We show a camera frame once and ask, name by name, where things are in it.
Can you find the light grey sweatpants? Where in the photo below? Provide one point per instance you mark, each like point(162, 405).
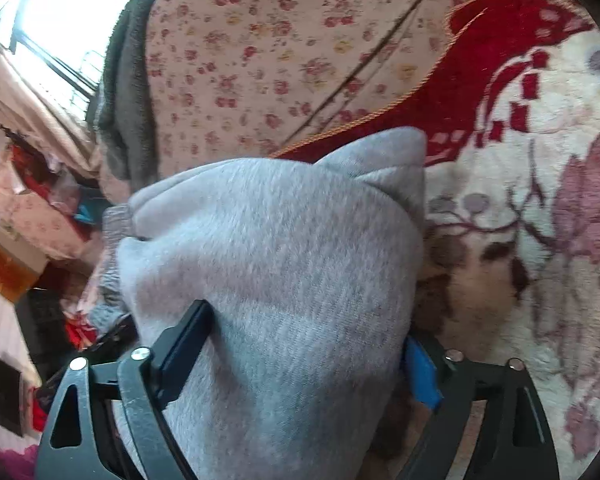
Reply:
point(310, 270)

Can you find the beige curtain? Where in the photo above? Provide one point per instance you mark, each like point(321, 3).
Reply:
point(25, 108)

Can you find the red floral plush blanket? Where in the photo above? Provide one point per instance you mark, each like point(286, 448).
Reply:
point(511, 111)

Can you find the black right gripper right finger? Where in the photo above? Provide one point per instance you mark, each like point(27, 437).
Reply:
point(514, 440)

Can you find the grey fleece garment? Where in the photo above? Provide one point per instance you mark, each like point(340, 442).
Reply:
point(120, 112)

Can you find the pink floral quilt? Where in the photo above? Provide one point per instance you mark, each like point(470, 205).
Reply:
point(242, 78)

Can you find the window with dark frame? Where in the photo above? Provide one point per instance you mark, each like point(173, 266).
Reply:
point(59, 45)

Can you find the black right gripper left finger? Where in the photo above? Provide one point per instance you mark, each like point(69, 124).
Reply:
point(107, 422)

